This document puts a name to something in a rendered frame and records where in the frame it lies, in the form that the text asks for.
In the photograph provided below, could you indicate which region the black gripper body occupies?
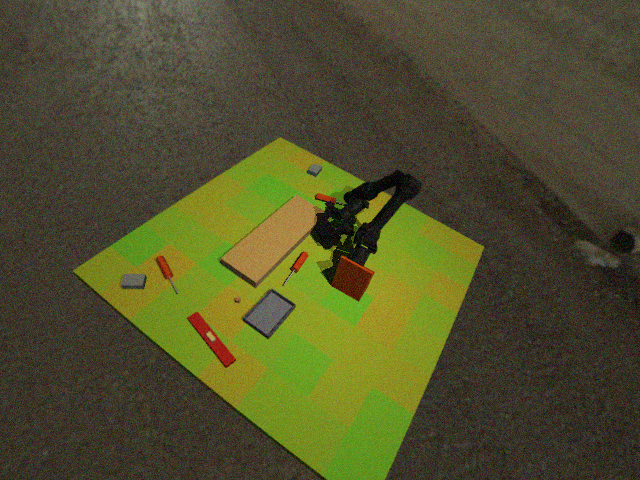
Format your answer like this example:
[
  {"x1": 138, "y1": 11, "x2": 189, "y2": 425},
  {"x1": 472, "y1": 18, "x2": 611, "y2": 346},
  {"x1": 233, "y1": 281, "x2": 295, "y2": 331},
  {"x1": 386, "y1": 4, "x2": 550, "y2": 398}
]
[{"x1": 325, "y1": 201, "x2": 357, "y2": 237}]

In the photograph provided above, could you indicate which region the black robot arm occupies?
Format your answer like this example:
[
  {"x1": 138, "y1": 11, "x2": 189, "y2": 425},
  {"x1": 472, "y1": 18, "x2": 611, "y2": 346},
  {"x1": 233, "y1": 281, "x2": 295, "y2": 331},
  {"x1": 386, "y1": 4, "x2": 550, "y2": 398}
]
[{"x1": 344, "y1": 171, "x2": 421, "y2": 266}]

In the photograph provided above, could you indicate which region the tan wooden panel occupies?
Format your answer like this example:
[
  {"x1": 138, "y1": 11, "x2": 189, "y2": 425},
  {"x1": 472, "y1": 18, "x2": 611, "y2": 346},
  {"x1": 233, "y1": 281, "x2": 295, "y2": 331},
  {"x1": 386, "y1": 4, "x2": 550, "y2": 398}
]
[{"x1": 221, "y1": 195, "x2": 325, "y2": 289}]

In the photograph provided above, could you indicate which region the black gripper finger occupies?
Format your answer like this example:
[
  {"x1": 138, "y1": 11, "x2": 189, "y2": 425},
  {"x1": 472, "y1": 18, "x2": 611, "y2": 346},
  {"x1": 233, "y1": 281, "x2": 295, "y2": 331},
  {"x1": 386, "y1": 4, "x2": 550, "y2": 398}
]
[
  {"x1": 319, "y1": 207, "x2": 333, "y2": 223},
  {"x1": 328, "y1": 225, "x2": 347, "y2": 238}
]

